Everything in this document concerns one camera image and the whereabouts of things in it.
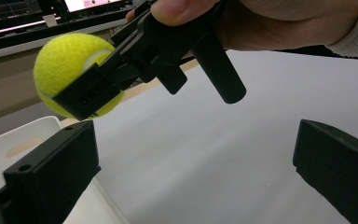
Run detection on white plastic container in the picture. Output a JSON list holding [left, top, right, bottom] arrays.
[[0, 115, 131, 224]]

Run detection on white sheet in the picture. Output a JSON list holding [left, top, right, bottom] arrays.
[[64, 49, 358, 224]]

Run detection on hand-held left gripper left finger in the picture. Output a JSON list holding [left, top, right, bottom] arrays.
[[2, 119, 103, 224]]

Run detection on dark monitor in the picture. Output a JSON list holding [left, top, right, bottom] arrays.
[[0, 0, 44, 24]]

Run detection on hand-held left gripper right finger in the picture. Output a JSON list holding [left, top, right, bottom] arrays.
[[292, 119, 358, 224]]

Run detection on bright monitor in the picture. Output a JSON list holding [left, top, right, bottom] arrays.
[[62, 0, 129, 14]]

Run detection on yellow tennis ball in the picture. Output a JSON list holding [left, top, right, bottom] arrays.
[[33, 32, 126, 120]]

